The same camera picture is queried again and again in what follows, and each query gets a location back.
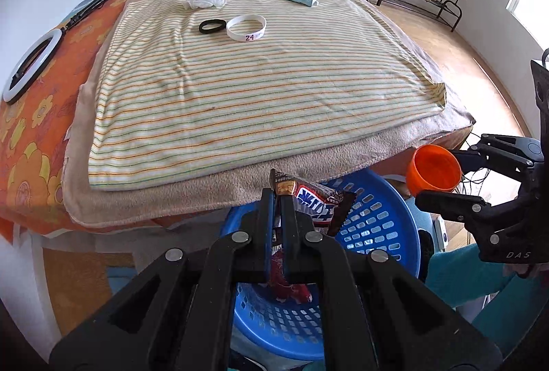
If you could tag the yellow striped towel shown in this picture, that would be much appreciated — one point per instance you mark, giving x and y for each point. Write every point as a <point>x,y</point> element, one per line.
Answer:
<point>257,96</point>

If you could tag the white rubber wristband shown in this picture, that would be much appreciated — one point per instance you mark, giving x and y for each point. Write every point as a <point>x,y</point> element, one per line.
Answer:
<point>246,37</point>

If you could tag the white power adapter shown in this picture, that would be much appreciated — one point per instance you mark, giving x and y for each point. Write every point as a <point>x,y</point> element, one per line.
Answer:
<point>441,234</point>

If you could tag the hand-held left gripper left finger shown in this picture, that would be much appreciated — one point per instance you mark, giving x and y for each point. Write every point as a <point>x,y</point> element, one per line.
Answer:
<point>269,225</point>

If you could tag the striped towel on bed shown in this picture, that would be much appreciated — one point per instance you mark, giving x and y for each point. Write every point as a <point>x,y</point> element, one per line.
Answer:
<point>171,204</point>

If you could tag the orange plastic cap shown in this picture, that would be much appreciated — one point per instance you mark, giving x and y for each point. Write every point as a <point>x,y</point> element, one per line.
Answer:
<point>433,169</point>

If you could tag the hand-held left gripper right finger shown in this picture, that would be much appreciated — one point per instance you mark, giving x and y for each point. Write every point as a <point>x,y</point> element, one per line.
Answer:
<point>288,234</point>

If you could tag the orange floral bedsheet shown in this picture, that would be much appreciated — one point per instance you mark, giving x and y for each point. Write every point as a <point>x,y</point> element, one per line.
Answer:
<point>34,148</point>

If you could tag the window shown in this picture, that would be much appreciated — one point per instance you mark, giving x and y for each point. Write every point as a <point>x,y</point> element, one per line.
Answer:
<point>527,2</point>

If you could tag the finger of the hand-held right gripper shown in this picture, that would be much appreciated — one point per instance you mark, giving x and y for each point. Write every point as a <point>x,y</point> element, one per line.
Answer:
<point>506,152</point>
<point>454,206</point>

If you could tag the blue plastic basket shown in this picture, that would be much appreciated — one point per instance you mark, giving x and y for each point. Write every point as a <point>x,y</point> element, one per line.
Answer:
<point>377,234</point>

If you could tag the red cardboard box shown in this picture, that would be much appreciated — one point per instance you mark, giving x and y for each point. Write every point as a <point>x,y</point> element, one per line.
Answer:
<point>296,291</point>

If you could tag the teal trouser leg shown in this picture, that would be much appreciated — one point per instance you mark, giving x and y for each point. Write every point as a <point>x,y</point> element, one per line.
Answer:
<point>463,272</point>

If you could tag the candy bar wrapper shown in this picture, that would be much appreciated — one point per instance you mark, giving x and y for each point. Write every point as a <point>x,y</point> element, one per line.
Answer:
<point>313,204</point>

